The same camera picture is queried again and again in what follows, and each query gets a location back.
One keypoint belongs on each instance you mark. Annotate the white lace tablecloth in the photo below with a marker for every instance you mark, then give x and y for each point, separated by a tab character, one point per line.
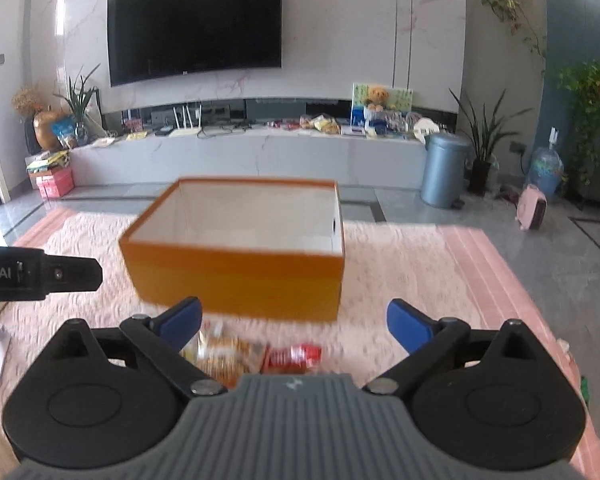
383	261

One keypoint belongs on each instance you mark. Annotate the red storage box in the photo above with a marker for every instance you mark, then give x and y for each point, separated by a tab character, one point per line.
54	183

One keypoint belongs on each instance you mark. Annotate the potted plant left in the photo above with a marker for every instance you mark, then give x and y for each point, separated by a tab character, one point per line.
79	94

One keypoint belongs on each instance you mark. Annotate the orange cardboard box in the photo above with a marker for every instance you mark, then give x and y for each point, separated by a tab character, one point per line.
251	247

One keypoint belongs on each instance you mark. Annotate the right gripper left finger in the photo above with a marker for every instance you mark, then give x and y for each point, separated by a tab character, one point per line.
160	341

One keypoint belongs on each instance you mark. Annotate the grey marble tv cabinet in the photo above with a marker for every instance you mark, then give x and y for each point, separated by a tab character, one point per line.
257	152

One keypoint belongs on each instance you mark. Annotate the white wifi router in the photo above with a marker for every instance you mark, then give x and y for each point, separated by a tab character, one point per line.
187	121

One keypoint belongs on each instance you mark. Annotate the pink small heater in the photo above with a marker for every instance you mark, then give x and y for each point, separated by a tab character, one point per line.
531	208

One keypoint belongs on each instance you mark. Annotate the grey metal trash bin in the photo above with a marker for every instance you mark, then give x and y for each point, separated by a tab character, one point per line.
443	178

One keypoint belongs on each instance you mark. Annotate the checkered yellow snack bag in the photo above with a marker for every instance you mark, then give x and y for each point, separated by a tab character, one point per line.
219	353

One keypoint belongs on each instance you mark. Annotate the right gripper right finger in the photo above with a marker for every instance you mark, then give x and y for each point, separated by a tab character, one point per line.
430	345

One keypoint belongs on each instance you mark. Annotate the black wall television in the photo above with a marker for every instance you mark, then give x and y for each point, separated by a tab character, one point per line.
151	39

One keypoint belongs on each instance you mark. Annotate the teddy bear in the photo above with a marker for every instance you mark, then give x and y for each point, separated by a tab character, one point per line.
376	98

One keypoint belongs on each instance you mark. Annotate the blue water jug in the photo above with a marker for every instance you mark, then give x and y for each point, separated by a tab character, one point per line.
546	167

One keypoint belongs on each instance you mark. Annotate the potted green plant right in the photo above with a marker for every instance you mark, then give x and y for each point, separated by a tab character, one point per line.
486	130

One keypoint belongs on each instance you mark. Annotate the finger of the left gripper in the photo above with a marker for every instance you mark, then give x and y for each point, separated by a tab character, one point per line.
71	274

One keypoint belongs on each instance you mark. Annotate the red label candy bag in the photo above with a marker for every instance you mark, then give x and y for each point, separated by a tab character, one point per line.
297	359

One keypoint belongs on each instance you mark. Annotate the brown round vase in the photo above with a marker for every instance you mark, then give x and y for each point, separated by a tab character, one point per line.
42	123

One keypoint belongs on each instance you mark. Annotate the hanging vine plant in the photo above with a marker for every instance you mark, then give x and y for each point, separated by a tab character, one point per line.
582	81

